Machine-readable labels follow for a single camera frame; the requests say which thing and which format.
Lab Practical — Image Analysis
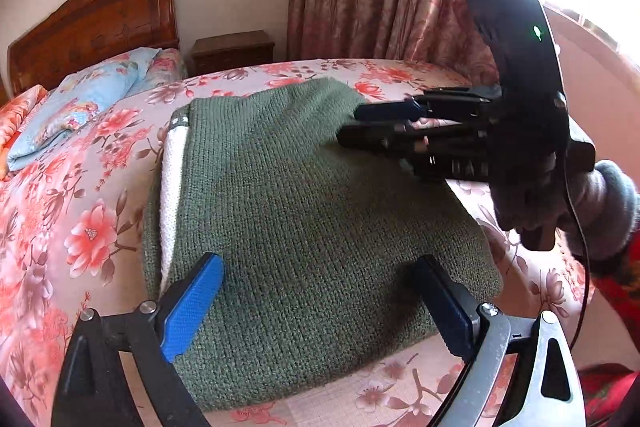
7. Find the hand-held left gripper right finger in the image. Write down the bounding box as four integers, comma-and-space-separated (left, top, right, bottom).
412, 255, 586, 427

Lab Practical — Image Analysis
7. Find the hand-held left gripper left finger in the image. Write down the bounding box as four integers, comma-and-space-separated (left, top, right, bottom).
51, 252, 226, 427

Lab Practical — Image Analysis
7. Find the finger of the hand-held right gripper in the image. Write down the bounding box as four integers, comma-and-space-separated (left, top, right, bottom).
352, 86, 503, 124
336, 116, 498, 182

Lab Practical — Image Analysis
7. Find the green and white knit sweater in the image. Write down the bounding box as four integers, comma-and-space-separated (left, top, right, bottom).
141, 78, 503, 412

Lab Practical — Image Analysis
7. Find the person's right hand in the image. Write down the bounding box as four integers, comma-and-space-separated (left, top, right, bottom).
492, 172, 571, 239

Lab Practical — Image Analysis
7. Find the pink floral bed sheet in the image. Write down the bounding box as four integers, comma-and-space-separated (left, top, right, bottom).
0, 57, 596, 427

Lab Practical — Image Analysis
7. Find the dark wooden nightstand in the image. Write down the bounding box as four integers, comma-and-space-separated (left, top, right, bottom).
191, 31, 276, 76

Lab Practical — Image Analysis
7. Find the person's red floral clothing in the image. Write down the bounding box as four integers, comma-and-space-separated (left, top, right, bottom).
580, 362, 640, 427

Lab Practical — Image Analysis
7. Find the light blue floral quilt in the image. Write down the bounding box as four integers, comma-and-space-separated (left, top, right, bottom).
7, 47, 188, 172

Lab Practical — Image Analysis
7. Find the orange floral pillow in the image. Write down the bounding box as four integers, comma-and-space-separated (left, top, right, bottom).
0, 84, 48, 180

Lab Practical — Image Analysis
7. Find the carved wooden headboard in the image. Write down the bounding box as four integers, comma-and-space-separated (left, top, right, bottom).
0, 0, 180, 105

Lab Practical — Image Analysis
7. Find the black cable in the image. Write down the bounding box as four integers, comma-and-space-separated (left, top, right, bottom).
552, 44, 593, 353

